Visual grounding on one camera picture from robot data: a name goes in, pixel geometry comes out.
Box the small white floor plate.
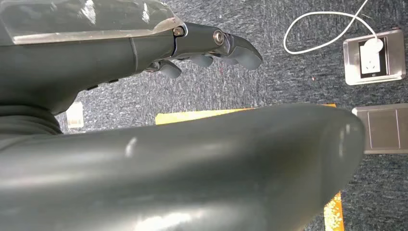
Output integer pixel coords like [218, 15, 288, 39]
[65, 102, 85, 129]

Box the ribbed grey left arm sleeve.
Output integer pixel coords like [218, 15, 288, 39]
[0, 105, 64, 141]

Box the steel floor socket box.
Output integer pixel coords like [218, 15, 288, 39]
[343, 28, 407, 86]

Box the closed steel floor box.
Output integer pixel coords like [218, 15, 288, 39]
[352, 103, 408, 155]

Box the white power plug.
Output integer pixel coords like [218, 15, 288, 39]
[362, 38, 384, 55]

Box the white power cable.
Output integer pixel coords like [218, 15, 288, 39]
[283, 0, 380, 55]

